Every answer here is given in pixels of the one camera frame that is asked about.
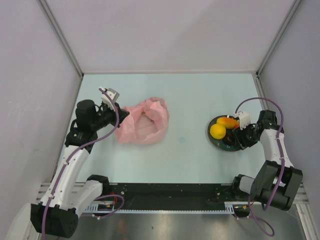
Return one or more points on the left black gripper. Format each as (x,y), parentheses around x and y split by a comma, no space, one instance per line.
(122,114)

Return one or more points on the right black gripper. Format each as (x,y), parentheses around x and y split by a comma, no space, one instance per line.
(240,138)

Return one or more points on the yellow fake fruit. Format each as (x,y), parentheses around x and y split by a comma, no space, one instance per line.
(228,123)

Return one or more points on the pink plastic bag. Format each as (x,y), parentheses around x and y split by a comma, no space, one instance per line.
(146,123)

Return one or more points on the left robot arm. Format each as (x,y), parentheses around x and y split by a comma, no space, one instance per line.
(58,211)

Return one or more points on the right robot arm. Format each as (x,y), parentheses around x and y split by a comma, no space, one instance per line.
(277,182)

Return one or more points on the blue ceramic plate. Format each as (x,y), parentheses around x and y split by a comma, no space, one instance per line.
(219,143)

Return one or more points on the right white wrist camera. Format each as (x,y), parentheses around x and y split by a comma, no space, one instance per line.
(243,119)

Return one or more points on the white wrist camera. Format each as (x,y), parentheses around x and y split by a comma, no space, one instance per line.
(243,119)
(109,97)

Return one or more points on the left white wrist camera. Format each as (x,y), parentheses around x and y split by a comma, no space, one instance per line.
(109,97)

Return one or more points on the aluminium frame rail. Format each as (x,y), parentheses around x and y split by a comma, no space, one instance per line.
(301,196)

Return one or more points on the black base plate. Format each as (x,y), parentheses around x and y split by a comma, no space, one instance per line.
(176,196)

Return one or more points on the white cable duct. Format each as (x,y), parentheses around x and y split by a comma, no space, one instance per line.
(99,208)

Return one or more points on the right aluminium corner post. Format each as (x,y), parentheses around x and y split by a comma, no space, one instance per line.
(279,34)

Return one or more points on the aluminium corner post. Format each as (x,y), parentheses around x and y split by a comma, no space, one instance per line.
(279,34)
(48,13)

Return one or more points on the left aluminium corner post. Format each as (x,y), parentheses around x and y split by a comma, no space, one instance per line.
(48,13)

